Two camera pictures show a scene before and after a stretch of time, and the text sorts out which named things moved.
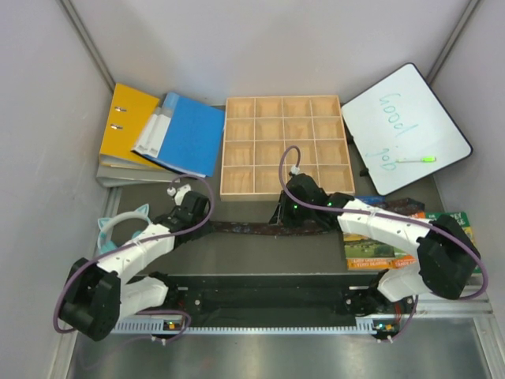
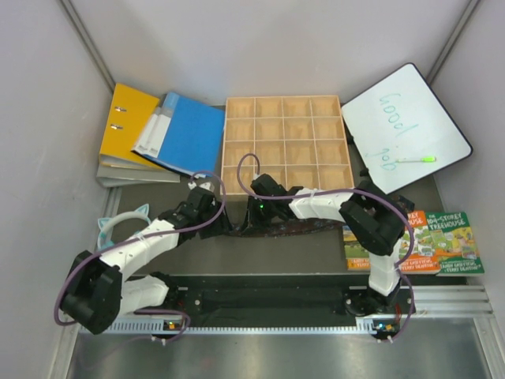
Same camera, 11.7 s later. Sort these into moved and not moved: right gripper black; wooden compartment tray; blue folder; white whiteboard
Moved: right gripper black
Not moved: white whiteboard; wooden compartment tray; blue folder
